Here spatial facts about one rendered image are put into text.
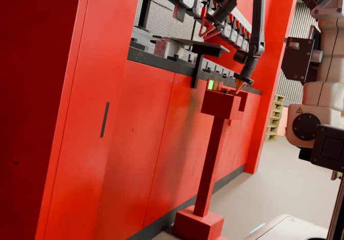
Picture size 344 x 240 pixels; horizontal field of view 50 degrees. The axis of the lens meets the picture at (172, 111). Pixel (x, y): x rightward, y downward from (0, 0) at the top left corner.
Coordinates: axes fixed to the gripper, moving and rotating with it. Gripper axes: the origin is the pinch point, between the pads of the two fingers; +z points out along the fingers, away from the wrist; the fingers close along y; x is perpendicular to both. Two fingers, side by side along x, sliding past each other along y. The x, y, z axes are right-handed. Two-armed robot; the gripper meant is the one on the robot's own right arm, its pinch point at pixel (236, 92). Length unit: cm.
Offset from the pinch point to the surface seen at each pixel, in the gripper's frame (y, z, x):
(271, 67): 45, -22, -194
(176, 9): 38, -25, 26
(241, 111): -6.8, 8.2, -0.7
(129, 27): 0, -11, 105
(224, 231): -25, 76, -17
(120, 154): 2, 33, 79
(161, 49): 31.5, -4.8, 35.3
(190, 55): 34.3, -6.9, 0.9
